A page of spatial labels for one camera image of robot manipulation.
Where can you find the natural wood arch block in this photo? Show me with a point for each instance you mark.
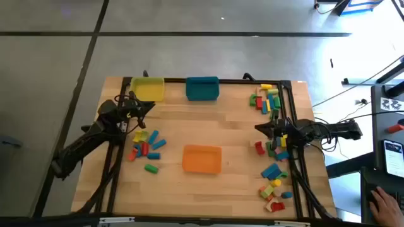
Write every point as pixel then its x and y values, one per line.
pixel 269 206

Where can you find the red arch block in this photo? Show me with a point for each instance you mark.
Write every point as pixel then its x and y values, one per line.
pixel 259 149

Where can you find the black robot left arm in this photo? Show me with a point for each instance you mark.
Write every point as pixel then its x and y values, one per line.
pixel 82 145

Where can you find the orange plastic bin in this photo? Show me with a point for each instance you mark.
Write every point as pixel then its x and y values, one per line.
pixel 202 159

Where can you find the green long block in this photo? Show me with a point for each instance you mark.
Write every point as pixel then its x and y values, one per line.
pixel 269 151

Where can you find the grey flat floor object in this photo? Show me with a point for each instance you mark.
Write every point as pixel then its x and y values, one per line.
pixel 9 141

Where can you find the yellow short cylinder block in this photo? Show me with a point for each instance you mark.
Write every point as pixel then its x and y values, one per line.
pixel 276 183

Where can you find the yellow arch block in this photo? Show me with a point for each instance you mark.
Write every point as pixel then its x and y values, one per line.
pixel 137 137

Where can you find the dark green block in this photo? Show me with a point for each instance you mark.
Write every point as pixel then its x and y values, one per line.
pixel 275 113

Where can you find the light green small block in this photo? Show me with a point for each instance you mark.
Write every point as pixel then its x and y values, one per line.
pixel 144 135

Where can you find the orange-red short block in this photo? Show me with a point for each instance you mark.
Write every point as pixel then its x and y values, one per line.
pixel 133 154

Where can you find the yellow long cylinder block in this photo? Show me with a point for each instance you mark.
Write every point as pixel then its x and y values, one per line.
pixel 266 86

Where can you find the pink small block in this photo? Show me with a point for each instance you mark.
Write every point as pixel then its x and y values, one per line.
pixel 277 150

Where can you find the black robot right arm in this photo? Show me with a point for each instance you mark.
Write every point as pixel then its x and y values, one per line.
pixel 334 129

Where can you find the black computer desk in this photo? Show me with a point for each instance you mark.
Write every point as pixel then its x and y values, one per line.
pixel 378 126

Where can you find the blue and white box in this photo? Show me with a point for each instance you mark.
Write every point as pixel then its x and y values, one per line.
pixel 360 6

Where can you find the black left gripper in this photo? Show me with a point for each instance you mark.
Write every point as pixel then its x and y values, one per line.
pixel 131 108

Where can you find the person's hand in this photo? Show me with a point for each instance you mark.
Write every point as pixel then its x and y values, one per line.
pixel 388 209

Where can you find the red half-round block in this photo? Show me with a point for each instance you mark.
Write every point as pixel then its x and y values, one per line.
pixel 278 207

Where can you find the black table clamp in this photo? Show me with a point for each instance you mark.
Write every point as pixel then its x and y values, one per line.
pixel 249 76
pixel 146 74

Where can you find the blue short cylinder block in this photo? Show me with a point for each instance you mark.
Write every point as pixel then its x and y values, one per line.
pixel 287 195

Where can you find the white sheet with black marks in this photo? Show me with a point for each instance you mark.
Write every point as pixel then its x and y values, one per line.
pixel 391 104

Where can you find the yellow rectangular block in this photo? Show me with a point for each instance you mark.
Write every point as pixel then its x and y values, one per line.
pixel 284 142

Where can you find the light blue large block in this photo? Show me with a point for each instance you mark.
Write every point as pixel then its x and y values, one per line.
pixel 269 170

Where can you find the light green cylinder block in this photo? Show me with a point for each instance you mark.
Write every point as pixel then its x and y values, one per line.
pixel 273 91

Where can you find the natural wood cylinder block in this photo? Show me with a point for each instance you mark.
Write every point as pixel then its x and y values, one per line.
pixel 277 192

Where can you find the light green rectangular block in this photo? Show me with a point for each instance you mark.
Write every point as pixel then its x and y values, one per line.
pixel 267 191

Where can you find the teal plastic bin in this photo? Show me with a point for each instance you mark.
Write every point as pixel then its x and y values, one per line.
pixel 202 89

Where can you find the blue long block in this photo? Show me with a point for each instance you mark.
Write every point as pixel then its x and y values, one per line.
pixel 158 144
pixel 271 101
pixel 153 137

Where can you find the natural wood rectangular block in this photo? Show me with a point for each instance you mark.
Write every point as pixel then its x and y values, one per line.
pixel 259 92

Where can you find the blue rectangular block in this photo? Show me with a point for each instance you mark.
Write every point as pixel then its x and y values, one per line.
pixel 278 142

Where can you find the yellow plastic bin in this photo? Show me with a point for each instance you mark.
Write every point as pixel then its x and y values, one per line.
pixel 147 89

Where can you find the orange small block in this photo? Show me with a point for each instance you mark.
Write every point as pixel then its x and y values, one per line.
pixel 261 188
pixel 269 198

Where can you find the yellow thin block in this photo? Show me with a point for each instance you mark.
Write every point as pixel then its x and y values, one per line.
pixel 268 106

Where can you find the black smartphone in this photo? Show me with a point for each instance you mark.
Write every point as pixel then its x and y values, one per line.
pixel 394 159

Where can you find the dark blue large block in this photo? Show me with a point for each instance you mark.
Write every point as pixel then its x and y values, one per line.
pixel 275 175

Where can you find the red cylinder block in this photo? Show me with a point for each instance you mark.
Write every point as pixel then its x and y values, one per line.
pixel 144 149

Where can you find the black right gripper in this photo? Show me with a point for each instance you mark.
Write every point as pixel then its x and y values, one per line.
pixel 288 129

